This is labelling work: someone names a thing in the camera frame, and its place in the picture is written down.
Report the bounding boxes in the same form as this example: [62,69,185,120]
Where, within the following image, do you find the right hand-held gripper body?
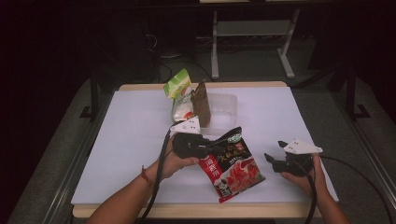
[271,138,324,177]

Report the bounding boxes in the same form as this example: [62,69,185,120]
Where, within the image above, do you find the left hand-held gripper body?
[169,116,213,160]

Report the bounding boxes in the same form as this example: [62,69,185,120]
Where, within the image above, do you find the red and black food packet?
[198,126,267,204]

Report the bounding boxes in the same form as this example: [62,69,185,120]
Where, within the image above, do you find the clear plastic container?
[171,91,238,137]

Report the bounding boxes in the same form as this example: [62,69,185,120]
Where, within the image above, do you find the gold brown food packet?
[190,80,212,129]

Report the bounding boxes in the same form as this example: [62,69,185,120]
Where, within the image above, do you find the green and white food packet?
[163,68,196,123]

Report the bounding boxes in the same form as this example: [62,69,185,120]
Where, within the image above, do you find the person's left hand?
[151,135,200,182]

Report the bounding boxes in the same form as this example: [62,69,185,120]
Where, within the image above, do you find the person's right hand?
[279,153,329,200]

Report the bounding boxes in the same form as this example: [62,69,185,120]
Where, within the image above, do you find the white table sheet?
[70,86,340,205]

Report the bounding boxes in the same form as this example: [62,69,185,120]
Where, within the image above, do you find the black metal stand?
[78,69,101,122]
[344,63,372,120]

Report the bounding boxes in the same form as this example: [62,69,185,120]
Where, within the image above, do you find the white metal stand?
[210,8,302,80]

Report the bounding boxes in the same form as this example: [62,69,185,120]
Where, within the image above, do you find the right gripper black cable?
[292,158,318,224]

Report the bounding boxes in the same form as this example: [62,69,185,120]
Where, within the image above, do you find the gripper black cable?
[292,158,318,224]
[136,119,188,224]

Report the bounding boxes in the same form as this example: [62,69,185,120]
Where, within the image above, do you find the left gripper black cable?
[136,119,188,224]

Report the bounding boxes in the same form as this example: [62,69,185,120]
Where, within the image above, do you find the red string bracelet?
[140,165,154,189]

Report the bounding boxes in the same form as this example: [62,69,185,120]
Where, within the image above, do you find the thin black cable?
[319,154,395,224]

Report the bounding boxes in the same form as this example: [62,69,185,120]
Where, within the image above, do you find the grey metal rail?
[331,91,396,200]
[41,92,115,224]

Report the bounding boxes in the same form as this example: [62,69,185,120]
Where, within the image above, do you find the black floor cables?
[146,32,216,83]

